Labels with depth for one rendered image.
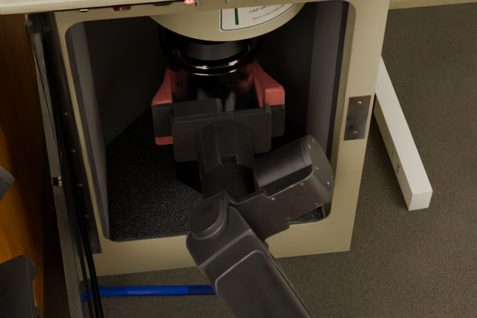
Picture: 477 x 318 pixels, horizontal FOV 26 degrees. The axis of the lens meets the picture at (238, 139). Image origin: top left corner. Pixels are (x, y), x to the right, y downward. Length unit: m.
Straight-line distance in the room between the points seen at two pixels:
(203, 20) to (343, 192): 0.30
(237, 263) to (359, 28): 0.24
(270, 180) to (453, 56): 0.58
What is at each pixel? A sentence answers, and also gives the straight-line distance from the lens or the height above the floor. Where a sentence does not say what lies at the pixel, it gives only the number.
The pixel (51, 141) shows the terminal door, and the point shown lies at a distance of 0.80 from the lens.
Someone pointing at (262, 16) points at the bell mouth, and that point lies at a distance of 0.96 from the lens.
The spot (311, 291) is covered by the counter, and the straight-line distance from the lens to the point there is 1.24.
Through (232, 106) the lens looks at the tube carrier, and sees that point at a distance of 1.10.
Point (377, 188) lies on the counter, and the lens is 1.33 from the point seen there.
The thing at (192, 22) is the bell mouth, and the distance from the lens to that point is 0.96.
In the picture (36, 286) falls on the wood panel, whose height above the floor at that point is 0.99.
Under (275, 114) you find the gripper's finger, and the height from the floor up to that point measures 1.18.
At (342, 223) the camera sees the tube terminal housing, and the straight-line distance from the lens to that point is 1.22.
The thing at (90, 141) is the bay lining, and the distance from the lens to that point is 1.04.
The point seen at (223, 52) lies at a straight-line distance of 1.04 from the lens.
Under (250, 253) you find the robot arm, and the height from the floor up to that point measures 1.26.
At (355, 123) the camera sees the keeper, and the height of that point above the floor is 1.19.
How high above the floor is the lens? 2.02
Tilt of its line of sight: 52 degrees down
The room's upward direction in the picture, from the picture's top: straight up
